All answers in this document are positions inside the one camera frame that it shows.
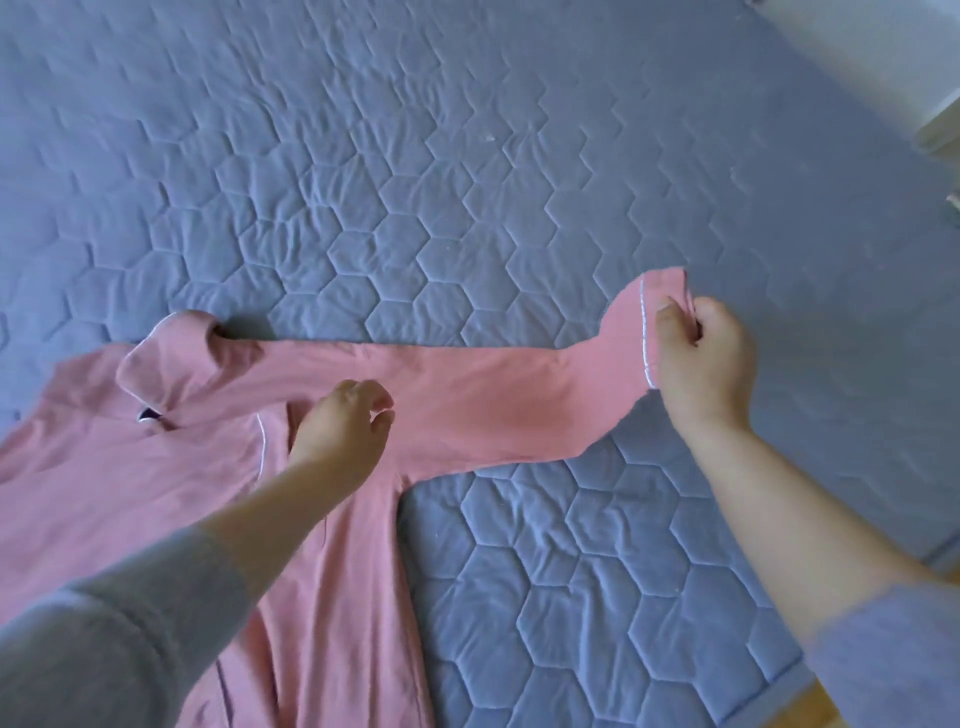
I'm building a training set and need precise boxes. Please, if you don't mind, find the person's right hand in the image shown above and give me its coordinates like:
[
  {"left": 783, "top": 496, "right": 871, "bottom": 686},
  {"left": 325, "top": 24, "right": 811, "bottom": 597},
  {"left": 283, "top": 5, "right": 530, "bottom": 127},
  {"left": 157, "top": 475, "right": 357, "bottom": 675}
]
[{"left": 654, "top": 295, "right": 759, "bottom": 438}]

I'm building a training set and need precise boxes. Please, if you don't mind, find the person's left hand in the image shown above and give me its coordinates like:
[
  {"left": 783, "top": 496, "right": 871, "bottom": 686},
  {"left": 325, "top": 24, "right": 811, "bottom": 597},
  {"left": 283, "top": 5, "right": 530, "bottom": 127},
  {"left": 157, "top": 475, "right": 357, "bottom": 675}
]
[{"left": 288, "top": 378, "right": 397, "bottom": 497}]

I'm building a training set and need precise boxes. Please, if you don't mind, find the pink long-sleeved pajama shirt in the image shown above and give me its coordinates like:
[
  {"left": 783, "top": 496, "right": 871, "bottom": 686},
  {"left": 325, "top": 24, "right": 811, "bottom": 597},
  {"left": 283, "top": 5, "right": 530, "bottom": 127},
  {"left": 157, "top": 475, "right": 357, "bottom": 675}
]
[{"left": 0, "top": 266, "right": 696, "bottom": 728}]

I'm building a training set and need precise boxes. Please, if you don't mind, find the person's left forearm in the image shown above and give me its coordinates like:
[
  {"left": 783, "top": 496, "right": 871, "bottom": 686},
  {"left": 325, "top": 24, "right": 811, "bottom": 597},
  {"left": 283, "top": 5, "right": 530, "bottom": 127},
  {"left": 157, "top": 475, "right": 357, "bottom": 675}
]
[{"left": 0, "top": 454, "right": 355, "bottom": 728}]

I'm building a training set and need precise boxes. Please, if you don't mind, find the person's right forearm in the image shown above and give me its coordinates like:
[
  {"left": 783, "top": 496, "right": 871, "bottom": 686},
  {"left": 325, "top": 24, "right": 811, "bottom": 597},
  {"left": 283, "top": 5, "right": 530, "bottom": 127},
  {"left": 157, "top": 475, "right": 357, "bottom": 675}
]
[{"left": 678, "top": 417, "right": 960, "bottom": 728}]

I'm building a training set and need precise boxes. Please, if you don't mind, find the blue quilted bedspread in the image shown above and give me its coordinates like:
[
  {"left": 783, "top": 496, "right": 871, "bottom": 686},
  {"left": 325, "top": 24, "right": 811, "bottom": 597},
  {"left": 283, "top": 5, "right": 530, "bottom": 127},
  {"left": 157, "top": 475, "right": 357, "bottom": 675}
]
[{"left": 0, "top": 0, "right": 960, "bottom": 728}]

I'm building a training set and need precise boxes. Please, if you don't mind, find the white furniture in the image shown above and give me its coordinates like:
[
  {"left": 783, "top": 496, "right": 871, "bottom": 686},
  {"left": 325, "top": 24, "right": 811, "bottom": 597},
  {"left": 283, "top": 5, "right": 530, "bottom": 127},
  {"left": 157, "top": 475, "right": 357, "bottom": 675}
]
[{"left": 910, "top": 93, "right": 960, "bottom": 160}]

